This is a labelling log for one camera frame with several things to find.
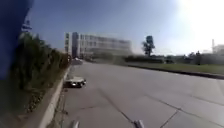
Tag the white multi-storey building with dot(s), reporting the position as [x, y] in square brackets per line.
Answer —
[100, 45]

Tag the grass strip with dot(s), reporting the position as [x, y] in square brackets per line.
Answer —
[186, 67]

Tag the pale distant building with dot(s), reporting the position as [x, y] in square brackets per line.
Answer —
[218, 49]

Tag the green hedge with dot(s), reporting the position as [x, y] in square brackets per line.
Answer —
[33, 66]

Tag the grey concrete road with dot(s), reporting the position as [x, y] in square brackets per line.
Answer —
[133, 90]

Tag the pale concrete kerb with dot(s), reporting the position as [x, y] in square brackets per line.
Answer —
[53, 103]

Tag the dark tree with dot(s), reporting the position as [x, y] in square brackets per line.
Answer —
[148, 47]

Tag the blue structure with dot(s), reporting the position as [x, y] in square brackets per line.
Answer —
[10, 30]

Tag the row of distant bushes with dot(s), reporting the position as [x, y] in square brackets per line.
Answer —
[156, 59]

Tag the robot's own part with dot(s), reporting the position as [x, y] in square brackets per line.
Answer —
[74, 124]
[139, 124]

